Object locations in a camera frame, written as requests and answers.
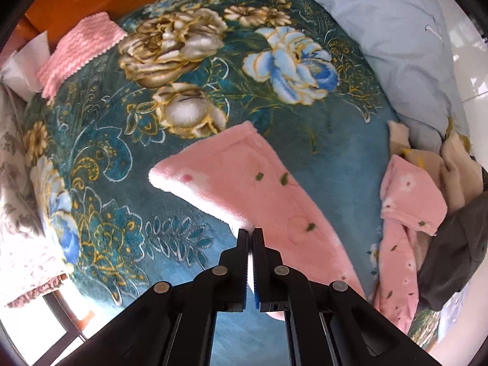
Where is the pink fleece floral garment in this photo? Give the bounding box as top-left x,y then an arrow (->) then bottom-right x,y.
148,122 -> 447,332

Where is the dark grey garment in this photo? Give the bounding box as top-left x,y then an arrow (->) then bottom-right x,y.
418,192 -> 487,311

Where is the white grey floral sheet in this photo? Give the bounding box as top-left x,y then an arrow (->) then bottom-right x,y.
1,85 -> 73,308

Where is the beige fleece garment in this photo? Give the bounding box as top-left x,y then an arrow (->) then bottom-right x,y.
388,121 -> 484,214

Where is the teal floral plush blanket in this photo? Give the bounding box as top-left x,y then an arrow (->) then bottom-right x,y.
22,0 -> 443,366

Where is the white tissue paper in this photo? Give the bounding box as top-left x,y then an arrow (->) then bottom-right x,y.
1,31 -> 50,102

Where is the pink knitted cloth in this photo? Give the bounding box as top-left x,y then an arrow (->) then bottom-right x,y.
36,12 -> 127,104

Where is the light blue floral pillow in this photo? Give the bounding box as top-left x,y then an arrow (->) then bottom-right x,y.
315,0 -> 469,152

